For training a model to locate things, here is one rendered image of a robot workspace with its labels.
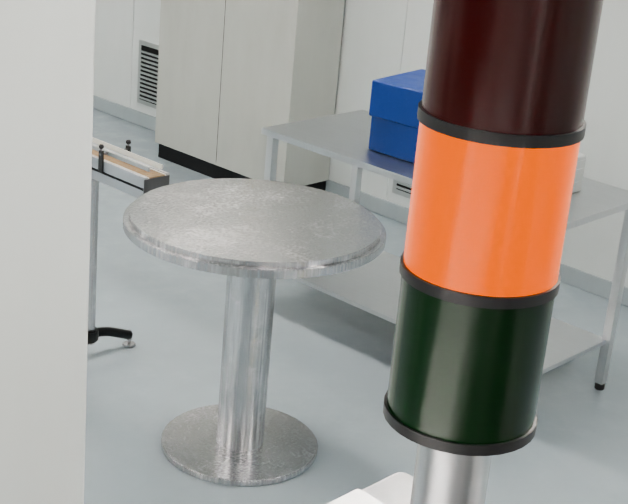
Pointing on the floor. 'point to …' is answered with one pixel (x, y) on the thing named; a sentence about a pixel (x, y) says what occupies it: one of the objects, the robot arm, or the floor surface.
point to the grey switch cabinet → (245, 83)
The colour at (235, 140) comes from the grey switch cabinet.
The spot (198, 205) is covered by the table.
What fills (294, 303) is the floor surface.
